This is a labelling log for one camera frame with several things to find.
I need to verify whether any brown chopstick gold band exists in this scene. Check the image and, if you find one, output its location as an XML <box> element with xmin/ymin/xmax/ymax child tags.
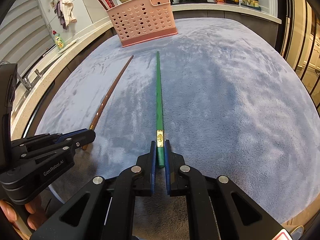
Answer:
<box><xmin>81</xmin><ymin>55</ymin><xmax>135</xmax><ymax>151</ymax></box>

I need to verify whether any left hand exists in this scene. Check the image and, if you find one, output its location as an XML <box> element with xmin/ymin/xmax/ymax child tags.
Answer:
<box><xmin>1</xmin><ymin>195</ymin><xmax>47</xmax><ymax>239</ymax></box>

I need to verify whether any chrome faucet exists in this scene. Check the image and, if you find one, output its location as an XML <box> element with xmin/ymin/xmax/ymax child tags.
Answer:
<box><xmin>1</xmin><ymin>61</ymin><xmax>44</xmax><ymax>92</ymax></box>

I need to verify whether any patterned plate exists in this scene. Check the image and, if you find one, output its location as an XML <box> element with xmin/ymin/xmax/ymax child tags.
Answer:
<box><xmin>57</xmin><ymin>38</ymin><xmax>79</xmax><ymax>54</ymax></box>

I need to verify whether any green dish soap bottle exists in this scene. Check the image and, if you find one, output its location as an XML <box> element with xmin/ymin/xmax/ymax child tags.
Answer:
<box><xmin>52</xmin><ymin>30</ymin><xmax>65</xmax><ymax>50</ymax></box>

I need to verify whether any grey-blue plush table mat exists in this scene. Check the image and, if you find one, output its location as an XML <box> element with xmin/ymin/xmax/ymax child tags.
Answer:
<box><xmin>37</xmin><ymin>18</ymin><xmax>319</xmax><ymax>223</ymax></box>

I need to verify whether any hanging purple cloth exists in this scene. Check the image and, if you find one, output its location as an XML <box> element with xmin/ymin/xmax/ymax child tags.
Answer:
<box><xmin>54</xmin><ymin>1</ymin><xmax>67</xmax><ymax>30</ymax></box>

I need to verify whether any hanging pink cloth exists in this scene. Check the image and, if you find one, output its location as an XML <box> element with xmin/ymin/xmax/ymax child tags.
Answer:
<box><xmin>60</xmin><ymin>0</ymin><xmax>77</xmax><ymax>29</ymax></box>

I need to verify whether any pink perforated utensil holder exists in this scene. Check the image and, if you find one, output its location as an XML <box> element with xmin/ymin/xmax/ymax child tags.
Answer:
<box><xmin>107</xmin><ymin>0</ymin><xmax>178</xmax><ymax>47</ymax></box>

